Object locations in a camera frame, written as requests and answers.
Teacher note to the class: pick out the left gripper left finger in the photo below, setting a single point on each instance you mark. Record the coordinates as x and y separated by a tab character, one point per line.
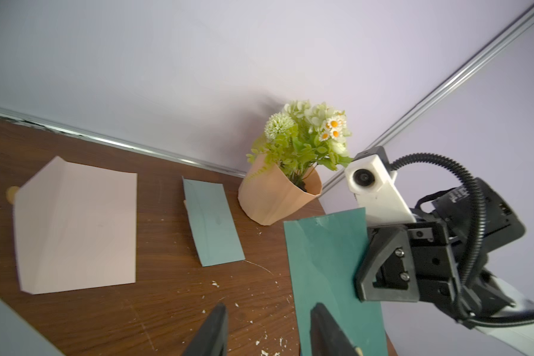
212	337

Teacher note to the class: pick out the grey envelope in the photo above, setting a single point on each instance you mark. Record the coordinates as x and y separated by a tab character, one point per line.
18	337

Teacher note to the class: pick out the artificial green flower plant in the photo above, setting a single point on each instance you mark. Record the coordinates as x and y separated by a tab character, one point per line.
301	137

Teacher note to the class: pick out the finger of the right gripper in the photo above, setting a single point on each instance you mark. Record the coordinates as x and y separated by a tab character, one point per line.
387	270

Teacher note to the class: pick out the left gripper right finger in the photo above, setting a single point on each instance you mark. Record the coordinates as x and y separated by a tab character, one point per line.
327	338

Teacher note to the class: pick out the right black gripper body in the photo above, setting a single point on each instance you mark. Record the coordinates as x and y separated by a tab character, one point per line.
435	266

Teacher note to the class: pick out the dark green envelope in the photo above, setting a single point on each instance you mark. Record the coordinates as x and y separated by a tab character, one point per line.
324	255

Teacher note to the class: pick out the pink envelope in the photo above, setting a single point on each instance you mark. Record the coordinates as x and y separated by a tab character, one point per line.
75	228

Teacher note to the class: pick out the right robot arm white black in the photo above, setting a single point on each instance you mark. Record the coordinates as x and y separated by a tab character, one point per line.
478	221

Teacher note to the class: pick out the mint green envelope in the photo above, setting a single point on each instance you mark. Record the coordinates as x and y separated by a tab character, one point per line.
212	225

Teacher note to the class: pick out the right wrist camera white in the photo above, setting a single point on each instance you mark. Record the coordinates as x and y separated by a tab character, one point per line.
371	178

